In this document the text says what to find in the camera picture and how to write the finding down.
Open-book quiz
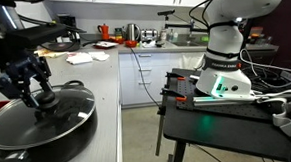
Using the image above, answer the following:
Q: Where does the glass lid with black knob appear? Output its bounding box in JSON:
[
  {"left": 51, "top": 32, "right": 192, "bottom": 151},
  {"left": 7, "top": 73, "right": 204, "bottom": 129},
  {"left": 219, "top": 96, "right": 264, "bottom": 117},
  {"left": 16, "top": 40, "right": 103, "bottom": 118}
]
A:
[{"left": 0, "top": 84, "right": 99, "bottom": 152}]

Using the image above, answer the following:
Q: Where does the white rag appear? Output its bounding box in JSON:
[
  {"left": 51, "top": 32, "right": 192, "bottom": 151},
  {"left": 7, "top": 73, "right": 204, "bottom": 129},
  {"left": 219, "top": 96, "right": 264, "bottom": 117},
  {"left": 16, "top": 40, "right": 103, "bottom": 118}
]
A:
[{"left": 140, "top": 39, "right": 158, "bottom": 49}]

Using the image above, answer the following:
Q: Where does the small red bowl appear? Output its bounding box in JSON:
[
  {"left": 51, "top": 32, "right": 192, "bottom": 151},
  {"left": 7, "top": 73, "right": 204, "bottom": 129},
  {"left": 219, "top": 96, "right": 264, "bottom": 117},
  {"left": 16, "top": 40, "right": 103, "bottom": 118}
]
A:
[{"left": 123, "top": 39, "right": 139, "bottom": 49}]

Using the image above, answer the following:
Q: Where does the steel kettle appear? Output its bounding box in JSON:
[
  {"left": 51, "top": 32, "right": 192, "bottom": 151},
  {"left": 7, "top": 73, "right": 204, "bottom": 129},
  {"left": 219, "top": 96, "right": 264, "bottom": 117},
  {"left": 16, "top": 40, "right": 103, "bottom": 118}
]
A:
[{"left": 124, "top": 22, "right": 142, "bottom": 43}]

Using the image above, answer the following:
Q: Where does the folded white cloth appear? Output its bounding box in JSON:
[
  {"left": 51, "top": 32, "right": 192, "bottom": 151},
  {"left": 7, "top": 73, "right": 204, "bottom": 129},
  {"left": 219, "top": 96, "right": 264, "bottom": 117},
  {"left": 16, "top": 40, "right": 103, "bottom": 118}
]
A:
[{"left": 65, "top": 51, "right": 94, "bottom": 66}]

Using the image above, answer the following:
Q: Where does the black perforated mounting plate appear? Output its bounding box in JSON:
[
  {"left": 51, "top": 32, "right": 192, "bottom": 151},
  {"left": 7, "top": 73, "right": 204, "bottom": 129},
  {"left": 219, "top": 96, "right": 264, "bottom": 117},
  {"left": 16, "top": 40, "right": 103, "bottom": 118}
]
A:
[{"left": 174, "top": 71, "right": 279, "bottom": 124}]

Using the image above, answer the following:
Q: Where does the crumpled white cloth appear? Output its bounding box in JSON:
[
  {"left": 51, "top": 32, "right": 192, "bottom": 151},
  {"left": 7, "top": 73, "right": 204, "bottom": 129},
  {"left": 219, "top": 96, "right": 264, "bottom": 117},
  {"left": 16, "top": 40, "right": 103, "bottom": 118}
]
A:
[{"left": 88, "top": 50, "right": 111, "bottom": 63}]

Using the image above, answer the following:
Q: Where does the steel sink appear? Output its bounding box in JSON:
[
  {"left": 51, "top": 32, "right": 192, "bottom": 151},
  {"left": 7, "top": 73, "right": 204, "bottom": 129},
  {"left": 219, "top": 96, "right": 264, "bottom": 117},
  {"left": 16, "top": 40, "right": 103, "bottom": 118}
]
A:
[{"left": 171, "top": 32, "right": 212, "bottom": 49}]

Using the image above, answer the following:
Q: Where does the green tin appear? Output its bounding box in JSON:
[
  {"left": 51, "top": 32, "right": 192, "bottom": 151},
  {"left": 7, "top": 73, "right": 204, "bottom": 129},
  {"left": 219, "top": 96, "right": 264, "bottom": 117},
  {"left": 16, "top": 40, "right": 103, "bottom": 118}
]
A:
[{"left": 114, "top": 27, "right": 123, "bottom": 41}]

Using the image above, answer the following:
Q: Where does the white plate red rim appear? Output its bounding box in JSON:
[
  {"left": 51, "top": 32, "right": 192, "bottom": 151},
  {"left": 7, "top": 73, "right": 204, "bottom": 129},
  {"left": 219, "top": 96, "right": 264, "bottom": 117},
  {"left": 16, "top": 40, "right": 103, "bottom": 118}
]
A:
[{"left": 92, "top": 39, "right": 120, "bottom": 51}]

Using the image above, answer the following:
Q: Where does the grey cable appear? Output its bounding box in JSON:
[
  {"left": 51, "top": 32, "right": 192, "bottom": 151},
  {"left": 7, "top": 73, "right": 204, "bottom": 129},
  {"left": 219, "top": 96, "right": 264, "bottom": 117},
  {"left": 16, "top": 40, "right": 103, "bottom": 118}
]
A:
[{"left": 239, "top": 45, "right": 291, "bottom": 87}]

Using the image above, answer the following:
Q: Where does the black table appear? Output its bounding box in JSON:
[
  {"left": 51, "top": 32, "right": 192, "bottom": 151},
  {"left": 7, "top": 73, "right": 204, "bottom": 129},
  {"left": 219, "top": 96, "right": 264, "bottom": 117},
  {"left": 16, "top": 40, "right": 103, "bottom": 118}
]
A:
[{"left": 158, "top": 61, "right": 291, "bottom": 162}]

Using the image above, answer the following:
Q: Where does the black cable bundle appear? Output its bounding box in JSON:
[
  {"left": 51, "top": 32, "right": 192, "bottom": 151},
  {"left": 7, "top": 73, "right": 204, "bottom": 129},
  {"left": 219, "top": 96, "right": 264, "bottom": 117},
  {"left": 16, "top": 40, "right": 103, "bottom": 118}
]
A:
[{"left": 248, "top": 61, "right": 291, "bottom": 97}]

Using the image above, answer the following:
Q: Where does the thin black hanging cable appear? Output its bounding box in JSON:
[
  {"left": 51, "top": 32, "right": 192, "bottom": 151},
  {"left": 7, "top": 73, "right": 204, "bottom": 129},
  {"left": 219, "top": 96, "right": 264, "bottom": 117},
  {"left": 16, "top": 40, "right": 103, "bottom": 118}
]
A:
[{"left": 128, "top": 43, "right": 162, "bottom": 110}]

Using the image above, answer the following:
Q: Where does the black bar clamp orange pad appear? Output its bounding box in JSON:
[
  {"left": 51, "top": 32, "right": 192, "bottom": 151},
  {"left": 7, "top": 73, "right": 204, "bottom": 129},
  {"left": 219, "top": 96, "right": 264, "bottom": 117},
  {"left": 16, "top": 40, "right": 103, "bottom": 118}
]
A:
[{"left": 151, "top": 85, "right": 191, "bottom": 158}]

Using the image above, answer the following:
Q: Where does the white cable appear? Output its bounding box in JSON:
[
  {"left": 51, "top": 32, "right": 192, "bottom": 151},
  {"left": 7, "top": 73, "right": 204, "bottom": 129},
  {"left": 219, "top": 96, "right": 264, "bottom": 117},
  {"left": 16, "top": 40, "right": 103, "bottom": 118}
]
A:
[{"left": 252, "top": 88, "right": 291, "bottom": 107}]

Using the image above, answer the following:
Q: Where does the yellow cloth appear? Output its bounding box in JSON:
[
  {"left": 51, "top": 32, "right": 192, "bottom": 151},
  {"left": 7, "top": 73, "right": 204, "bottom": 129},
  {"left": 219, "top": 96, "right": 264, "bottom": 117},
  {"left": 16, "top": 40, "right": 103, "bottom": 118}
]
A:
[{"left": 37, "top": 46, "right": 68, "bottom": 60}]

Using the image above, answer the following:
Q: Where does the black frying pan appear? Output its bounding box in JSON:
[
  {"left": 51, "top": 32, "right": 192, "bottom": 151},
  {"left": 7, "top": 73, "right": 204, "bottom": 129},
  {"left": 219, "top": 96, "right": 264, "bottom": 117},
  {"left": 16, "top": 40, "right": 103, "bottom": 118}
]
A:
[{"left": 41, "top": 39, "right": 82, "bottom": 54}]

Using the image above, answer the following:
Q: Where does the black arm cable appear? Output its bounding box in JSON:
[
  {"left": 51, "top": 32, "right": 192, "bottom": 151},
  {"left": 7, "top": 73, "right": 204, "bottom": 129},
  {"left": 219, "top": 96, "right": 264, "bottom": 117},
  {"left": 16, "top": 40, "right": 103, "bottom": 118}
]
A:
[{"left": 186, "top": 0, "right": 228, "bottom": 27}]

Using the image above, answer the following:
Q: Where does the black pot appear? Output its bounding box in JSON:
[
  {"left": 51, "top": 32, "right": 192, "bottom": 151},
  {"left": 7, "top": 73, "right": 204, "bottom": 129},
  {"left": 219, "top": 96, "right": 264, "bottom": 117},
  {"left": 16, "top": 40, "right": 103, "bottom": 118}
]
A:
[{"left": 0, "top": 79, "right": 102, "bottom": 162}]

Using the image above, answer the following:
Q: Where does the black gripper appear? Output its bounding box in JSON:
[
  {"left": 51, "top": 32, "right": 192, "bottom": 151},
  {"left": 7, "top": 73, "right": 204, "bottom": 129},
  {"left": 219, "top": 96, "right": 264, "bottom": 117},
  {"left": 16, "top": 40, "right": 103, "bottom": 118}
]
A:
[{"left": 0, "top": 32, "right": 56, "bottom": 112}]

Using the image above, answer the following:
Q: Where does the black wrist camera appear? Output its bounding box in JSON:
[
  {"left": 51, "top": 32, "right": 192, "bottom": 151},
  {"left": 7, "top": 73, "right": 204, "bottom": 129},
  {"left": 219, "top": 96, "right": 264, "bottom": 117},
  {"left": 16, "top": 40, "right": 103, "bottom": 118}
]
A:
[{"left": 6, "top": 20, "right": 87, "bottom": 51}]

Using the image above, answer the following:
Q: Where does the red moka pot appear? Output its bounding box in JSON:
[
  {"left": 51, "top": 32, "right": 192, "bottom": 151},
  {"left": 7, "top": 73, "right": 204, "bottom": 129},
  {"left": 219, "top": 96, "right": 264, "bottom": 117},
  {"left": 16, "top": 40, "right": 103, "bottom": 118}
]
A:
[{"left": 96, "top": 23, "right": 111, "bottom": 41}]

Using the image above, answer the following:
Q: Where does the silver faucet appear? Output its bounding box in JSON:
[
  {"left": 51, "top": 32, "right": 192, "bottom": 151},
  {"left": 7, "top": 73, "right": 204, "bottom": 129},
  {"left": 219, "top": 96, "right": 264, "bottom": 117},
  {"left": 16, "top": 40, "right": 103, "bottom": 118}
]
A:
[{"left": 186, "top": 16, "right": 197, "bottom": 40}]

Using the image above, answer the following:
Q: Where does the soap bottle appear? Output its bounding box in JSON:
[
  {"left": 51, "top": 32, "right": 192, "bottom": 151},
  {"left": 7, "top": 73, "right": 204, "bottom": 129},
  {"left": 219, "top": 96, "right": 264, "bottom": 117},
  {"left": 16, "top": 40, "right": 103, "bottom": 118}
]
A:
[{"left": 159, "top": 26, "right": 171, "bottom": 42}]

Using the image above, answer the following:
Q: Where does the aluminium rail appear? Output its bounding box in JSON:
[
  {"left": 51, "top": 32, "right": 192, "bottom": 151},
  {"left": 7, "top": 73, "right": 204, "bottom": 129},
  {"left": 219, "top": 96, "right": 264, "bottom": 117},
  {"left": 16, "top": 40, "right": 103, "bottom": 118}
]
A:
[{"left": 191, "top": 93, "right": 258, "bottom": 107}]

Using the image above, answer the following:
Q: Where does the silver toaster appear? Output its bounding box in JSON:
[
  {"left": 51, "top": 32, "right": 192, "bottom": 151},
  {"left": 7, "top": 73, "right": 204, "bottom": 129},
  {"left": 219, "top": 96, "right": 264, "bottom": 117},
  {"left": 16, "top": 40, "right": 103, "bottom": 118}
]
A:
[{"left": 139, "top": 27, "right": 159, "bottom": 43}]

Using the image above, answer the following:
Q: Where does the white drawer cabinet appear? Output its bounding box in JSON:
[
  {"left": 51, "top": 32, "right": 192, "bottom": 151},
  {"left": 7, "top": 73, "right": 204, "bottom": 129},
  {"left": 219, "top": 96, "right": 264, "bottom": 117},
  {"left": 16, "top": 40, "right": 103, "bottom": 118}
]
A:
[{"left": 117, "top": 48, "right": 209, "bottom": 109}]

